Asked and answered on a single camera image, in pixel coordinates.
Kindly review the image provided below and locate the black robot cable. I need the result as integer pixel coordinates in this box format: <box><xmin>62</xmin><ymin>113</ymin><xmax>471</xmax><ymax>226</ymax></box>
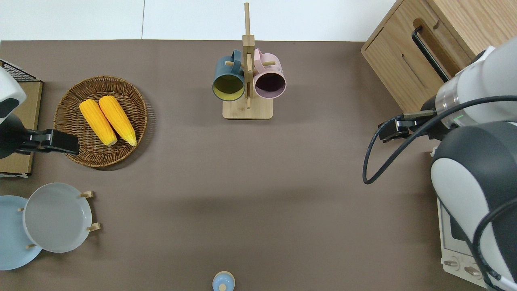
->
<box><xmin>362</xmin><ymin>95</ymin><xmax>517</xmax><ymax>185</ymax></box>

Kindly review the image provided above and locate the dark blue mug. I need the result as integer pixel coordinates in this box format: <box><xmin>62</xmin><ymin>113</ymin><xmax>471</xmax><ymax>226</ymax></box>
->
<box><xmin>212</xmin><ymin>50</ymin><xmax>246</xmax><ymax>102</ymax></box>

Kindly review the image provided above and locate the black wire rack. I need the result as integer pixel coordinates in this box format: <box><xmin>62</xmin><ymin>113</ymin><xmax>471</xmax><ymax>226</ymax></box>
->
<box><xmin>0</xmin><ymin>59</ymin><xmax>37</xmax><ymax>82</ymax></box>

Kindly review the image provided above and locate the wooden plate rack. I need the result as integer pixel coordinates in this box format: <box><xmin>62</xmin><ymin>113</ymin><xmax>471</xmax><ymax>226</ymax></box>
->
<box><xmin>18</xmin><ymin>190</ymin><xmax>101</xmax><ymax>249</ymax></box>

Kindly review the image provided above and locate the pink mug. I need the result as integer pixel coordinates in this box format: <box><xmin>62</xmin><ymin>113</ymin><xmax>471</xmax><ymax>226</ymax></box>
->
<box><xmin>253</xmin><ymin>48</ymin><xmax>287</xmax><ymax>99</ymax></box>

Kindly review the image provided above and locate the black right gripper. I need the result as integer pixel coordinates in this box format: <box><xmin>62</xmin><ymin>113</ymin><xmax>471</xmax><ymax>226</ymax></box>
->
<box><xmin>378</xmin><ymin>98</ymin><xmax>450</xmax><ymax>143</ymax></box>

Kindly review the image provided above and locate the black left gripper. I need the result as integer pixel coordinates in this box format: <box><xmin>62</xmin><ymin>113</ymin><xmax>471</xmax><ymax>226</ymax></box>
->
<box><xmin>16</xmin><ymin>129</ymin><xmax>80</xmax><ymax>156</ymax></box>

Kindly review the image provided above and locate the light blue plate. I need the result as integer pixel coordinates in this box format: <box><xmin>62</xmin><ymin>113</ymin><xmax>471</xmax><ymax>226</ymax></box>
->
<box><xmin>0</xmin><ymin>195</ymin><xmax>42</xmax><ymax>271</ymax></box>

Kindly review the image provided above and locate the beige toaster oven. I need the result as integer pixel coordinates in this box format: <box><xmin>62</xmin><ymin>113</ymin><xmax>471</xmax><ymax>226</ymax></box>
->
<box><xmin>436</xmin><ymin>197</ymin><xmax>485</xmax><ymax>279</ymax></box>

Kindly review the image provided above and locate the wooden mug tree stand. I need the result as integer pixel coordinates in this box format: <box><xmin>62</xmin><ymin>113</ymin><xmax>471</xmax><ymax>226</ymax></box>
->
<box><xmin>223</xmin><ymin>2</ymin><xmax>276</xmax><ymax>120</ymax></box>

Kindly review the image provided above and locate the wooden drawer with black handle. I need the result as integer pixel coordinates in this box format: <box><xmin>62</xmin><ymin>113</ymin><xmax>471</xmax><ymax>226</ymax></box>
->
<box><xmin>361</xmin><ymin>0</ymin><xmax>478</xmax><ymax>114</ymax></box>

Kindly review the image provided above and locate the yellow corn cob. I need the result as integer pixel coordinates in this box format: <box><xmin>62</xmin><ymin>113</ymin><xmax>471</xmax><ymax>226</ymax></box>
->
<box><xmin>99</xmin><ymin>95</ymin><xmax>138</xmax><ymax>147</ymax></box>
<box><xmin>79</xmin><ymin>99</ymin><xmax>118</xmax><ymax>147</ymax></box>

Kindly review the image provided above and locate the wooden cabinet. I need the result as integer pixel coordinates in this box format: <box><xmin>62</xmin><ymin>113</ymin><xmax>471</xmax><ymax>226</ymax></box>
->
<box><xmin>426</xmin><ymin>0</ymin><xmax>517</xmax><ymax>61</ymax></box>

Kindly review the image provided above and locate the small blue cup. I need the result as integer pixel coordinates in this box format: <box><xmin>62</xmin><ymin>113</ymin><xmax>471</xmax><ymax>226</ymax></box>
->
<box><xmin>212</xmin><ymin>271</ymin><xmax>235</xmax><ymax>291</ymax></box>

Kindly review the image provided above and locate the grey plate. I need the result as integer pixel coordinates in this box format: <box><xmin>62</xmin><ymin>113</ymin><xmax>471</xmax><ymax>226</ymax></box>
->
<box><xmin>23</xmin><ymin>183</ymin><xmax>92</xmax><ymax>253</ymax></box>

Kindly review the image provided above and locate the round wicker basket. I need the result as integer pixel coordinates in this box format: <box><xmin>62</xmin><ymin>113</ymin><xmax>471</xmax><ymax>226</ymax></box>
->
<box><xmin>54</xmin><ymin>76</ymin><xmax>148</xmax><ymax>168</ymax></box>

